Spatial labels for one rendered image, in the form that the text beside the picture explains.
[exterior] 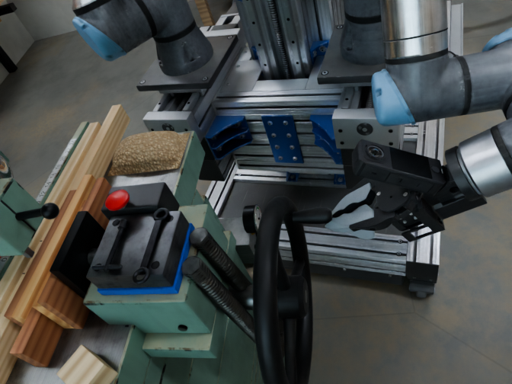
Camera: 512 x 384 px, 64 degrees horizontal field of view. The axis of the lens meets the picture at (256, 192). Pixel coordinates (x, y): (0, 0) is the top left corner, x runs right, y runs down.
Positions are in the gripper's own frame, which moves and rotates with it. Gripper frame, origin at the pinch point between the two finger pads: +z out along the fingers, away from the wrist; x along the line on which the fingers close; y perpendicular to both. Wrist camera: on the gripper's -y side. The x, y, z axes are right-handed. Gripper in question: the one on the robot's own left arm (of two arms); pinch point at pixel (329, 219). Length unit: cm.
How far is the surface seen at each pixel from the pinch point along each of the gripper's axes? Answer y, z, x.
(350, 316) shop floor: 71, 45, 21
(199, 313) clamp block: -14.4, 8.1, -18.4
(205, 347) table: -10.4, 11.2, -20.5
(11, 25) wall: -91, 279, 284
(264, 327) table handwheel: -10.5, 1.0, -20.2
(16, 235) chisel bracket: -33.9, 21.1, -13.0
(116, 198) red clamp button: -27.8, 10.3, -8.6
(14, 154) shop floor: -33, 224, 132
